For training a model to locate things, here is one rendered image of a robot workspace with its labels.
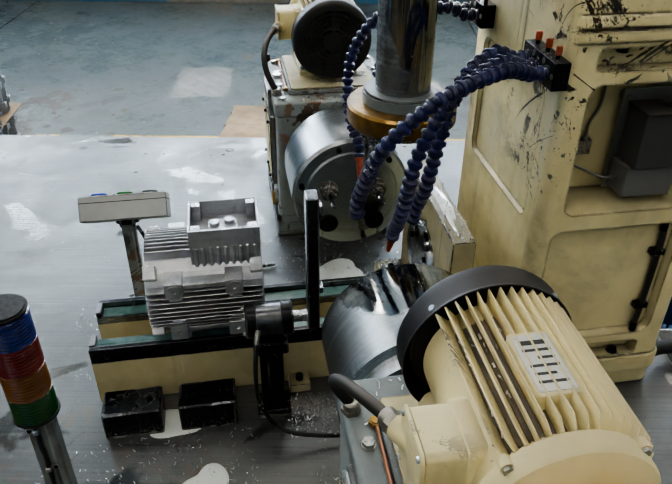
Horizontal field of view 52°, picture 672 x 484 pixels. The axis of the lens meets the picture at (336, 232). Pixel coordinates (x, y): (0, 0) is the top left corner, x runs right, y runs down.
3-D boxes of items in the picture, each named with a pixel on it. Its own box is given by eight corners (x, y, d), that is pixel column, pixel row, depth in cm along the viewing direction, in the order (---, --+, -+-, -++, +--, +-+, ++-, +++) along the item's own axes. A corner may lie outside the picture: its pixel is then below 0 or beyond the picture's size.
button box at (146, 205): (171, 217, 144) (169, 191, 144) (168, 216, 137) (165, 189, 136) (86, 223, 141) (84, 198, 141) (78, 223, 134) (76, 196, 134)
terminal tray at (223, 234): (258, 229, 127) (255, 195, 123) (262, 262, 118) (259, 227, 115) (192, 234, 126) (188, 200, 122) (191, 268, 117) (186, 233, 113)
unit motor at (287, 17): (347, 118, 200) (349, -33, 177) (369, 171, 173) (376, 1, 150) (259, 124, 196) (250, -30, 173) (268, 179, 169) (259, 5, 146)
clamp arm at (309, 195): (321, 316, 119) (320, 188, 105) (323, 328, 116) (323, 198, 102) (301, 318, 118) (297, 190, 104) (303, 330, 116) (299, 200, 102)
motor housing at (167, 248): (261, 281, 139) (255, 200, 129) (268, 345, 123) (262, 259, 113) (160, 290, 136) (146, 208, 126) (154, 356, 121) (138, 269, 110)
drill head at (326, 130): (375, 169, 180) (378, 78, 167) (409, 247, 150) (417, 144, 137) (280, 176, 177) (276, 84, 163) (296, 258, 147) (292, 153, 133)
